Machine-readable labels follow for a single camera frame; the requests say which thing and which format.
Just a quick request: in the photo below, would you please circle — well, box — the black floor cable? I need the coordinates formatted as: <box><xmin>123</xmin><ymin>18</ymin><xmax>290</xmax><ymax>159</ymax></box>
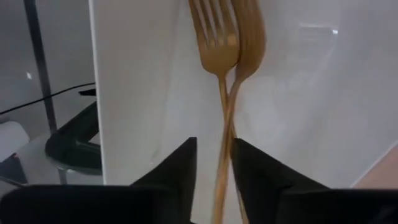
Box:
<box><xmin>0</xmin><ymin>82</ymin><xmax>96</xmax><ymax>116</ymax></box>

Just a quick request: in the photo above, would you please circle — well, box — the white plastic bin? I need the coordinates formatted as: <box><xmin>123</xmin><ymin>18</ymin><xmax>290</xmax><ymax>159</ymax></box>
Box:
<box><xmin>88</xmin><ymin>0</ymin><xmax>398</xmax><ymax>224</ymax></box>

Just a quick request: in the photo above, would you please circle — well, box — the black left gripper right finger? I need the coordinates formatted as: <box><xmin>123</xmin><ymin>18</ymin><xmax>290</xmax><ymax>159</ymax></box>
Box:
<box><xmin>233</xmin><ymin>138</ymin><xmax>398</xmax><ymax>224</ymax></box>

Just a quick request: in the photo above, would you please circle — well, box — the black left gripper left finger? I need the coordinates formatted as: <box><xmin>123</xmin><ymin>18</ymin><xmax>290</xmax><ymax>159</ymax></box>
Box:
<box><xmin>0</xmin><ymin>136</ymin><xmax>198</xmax><ymax>224</ymax></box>

